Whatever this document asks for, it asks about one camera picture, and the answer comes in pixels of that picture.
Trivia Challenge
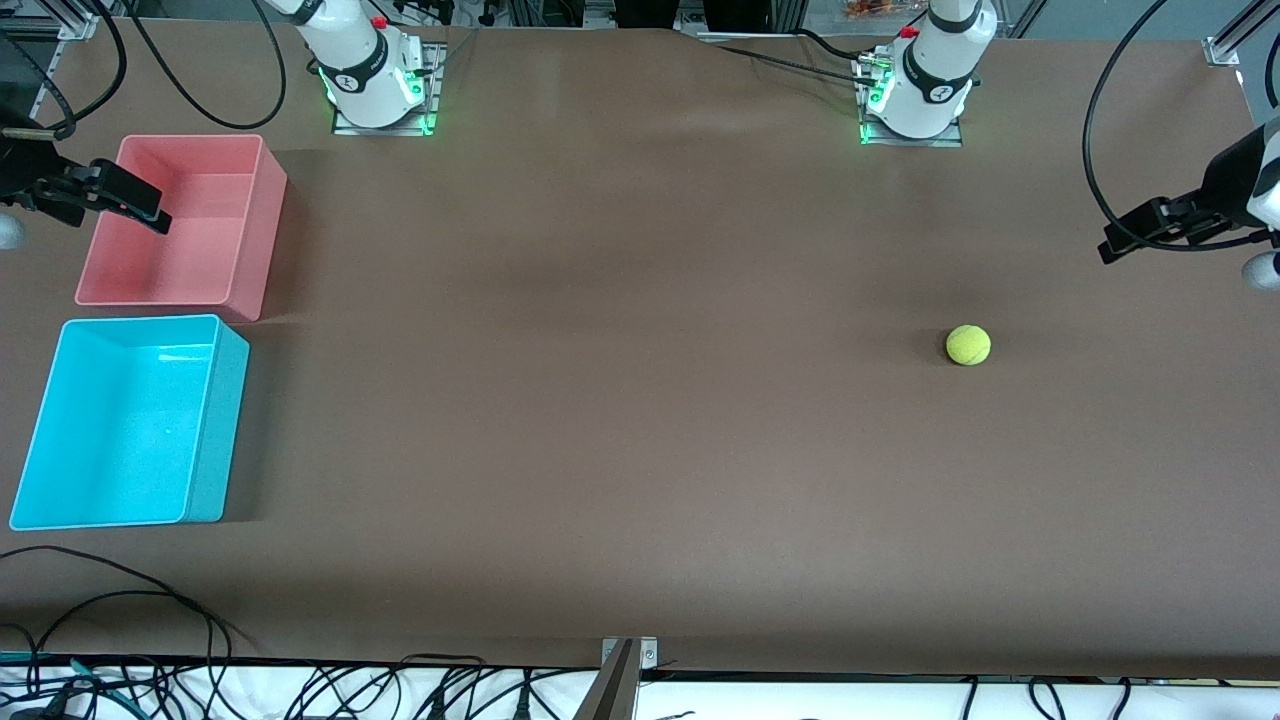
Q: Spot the yellow-green tennis ball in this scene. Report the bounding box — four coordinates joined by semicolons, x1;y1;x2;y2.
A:
946;325;992;367

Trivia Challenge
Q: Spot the pink plastic bin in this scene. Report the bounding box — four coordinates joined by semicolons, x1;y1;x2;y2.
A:
75;134;288;323

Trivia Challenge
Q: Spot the blue plastic bin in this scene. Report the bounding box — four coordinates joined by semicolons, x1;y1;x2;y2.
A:
9;314;251;531

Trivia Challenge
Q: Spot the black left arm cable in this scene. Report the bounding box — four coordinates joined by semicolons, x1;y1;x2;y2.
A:
1083;0;1280;251

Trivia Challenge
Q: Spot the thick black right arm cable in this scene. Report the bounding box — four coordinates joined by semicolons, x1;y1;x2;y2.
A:
128;0;288;130

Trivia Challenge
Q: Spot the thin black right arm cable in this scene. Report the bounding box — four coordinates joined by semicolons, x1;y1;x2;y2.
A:
0;0;129;141

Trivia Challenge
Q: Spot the aluminium frame profile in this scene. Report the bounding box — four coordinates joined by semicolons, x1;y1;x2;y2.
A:
55;0;101;41
1205;0;1280;67

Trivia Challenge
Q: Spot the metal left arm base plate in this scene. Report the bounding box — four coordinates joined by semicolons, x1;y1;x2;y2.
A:
858;55;964;149

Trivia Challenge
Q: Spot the black base power cable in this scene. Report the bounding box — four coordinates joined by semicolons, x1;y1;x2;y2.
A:
712;43;881;87
795;28;881;65

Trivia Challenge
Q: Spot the long black table cable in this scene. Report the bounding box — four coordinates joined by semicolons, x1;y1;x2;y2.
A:
0;545;253;663
0;590;236;669

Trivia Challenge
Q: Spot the green cable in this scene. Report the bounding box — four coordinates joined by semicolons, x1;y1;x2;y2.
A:
0;650;133;703

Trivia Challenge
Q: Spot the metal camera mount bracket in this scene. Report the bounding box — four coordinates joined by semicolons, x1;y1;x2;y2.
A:
601;637;659;669

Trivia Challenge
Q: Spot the metal camera mount bar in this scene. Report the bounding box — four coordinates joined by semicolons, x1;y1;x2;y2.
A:
572;640;641;720

